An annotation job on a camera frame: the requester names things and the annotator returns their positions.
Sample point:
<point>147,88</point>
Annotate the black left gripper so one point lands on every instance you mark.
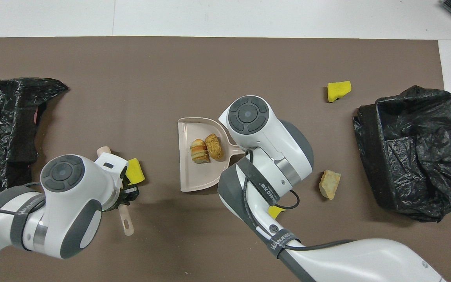
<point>115,200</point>

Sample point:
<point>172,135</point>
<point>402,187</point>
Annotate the beige hand brush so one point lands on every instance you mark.
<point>127,223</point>

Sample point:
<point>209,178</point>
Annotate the beige plastic dustpan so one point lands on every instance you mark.
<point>194,176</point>

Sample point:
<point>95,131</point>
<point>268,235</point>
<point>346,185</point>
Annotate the pale bread chunk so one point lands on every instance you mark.
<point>199,152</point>
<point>330,184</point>

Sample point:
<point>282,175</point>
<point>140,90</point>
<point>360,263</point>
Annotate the brown bread roll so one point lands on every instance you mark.
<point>214,146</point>

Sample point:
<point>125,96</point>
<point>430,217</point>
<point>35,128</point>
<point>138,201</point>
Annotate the small yellow sponge piece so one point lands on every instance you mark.
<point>275,211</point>

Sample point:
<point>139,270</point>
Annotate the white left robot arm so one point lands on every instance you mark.
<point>69,203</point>

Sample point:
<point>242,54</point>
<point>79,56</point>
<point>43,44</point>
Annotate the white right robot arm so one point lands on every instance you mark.
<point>260,133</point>

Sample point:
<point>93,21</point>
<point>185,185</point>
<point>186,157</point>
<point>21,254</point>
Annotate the brown table mat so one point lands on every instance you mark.
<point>170,58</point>

